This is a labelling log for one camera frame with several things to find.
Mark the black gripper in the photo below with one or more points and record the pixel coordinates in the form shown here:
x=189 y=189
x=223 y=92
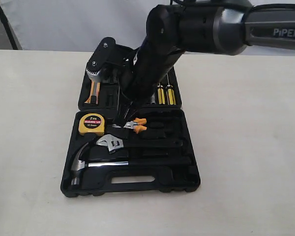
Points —
x=143 y=70

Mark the adjustable wrench black handle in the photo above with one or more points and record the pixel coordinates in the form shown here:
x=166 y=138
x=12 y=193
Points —
x=113 y=143

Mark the claw hammer black grip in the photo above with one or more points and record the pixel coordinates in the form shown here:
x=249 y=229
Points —
x=79 y=165

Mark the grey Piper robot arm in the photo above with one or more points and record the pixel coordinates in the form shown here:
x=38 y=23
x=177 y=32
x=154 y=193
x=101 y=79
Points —
x=223 y=27

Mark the black plastic tool case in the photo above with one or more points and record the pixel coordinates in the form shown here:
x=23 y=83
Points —
x=98 y=181

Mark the yellow black screwdriver left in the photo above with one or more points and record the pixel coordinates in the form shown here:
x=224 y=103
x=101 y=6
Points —
x=161 y=94

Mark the yellow black screwdriver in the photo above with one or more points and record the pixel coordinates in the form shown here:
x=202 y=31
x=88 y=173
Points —
x=161 y=94
x=170 y=93

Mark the orange utility knife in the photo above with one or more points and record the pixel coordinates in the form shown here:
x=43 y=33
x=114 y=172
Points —
x=94 y=93

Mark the yellow measuring tape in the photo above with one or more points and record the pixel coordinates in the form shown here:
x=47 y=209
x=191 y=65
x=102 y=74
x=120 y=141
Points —
x=92 y=123

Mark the yellow black screwdriver right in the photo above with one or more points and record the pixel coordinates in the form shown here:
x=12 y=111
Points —
x=170 y=93

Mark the black stand pole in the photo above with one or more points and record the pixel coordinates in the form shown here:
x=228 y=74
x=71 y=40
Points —
x=8 y=30

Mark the orange handled pliers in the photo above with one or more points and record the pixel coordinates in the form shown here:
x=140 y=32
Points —
x=139 y=125

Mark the clear handled test screwdriver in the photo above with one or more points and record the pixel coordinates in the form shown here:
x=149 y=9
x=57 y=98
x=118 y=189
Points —
x=153 y=99

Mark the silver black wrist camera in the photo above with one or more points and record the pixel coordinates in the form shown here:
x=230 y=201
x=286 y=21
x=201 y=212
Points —
x=107 y=56

